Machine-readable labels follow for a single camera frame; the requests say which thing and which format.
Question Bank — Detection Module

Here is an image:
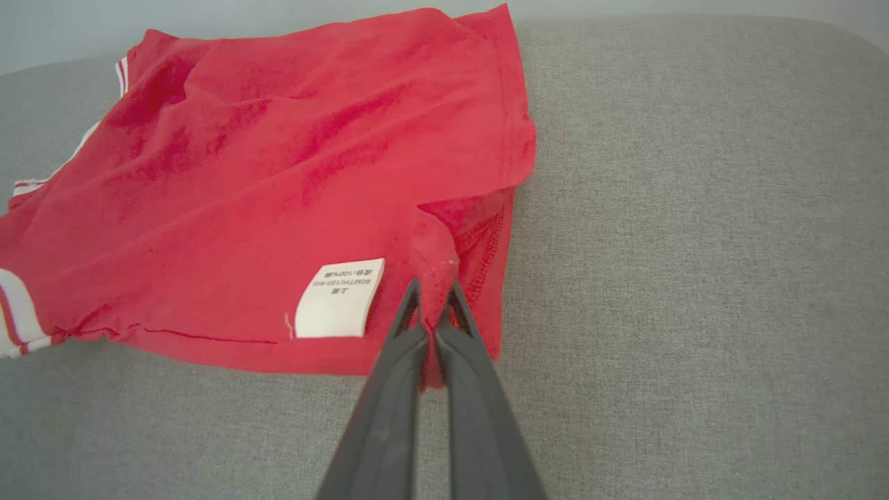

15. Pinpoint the grey fabric sofa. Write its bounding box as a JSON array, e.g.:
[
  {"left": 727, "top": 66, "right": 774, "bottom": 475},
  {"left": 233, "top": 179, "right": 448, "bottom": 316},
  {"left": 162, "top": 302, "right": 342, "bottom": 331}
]
[{"left": 0, "top": 14, "right": 889, "bottom": 500}]

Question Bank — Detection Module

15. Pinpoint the red jersey with striped trim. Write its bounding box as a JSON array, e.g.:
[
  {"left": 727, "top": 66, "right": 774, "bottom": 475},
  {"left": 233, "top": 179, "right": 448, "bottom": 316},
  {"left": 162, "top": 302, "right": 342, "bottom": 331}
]
[{"left": 0, "top": 3, "right": 538, "bottom": 390}]

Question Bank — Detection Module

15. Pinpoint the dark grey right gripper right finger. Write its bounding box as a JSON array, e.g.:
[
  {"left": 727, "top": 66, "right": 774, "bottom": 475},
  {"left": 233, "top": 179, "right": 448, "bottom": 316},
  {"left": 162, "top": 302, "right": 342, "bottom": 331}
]
[{"left": 434, "top": 280, "right": 547, "bottom": 500}]

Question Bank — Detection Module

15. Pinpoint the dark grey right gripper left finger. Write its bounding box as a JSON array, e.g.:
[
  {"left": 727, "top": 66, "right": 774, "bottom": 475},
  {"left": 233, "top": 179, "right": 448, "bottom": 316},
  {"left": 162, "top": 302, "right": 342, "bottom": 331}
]
[{"left": 315, "top": 278, "right": 430, "bottom": 500}]

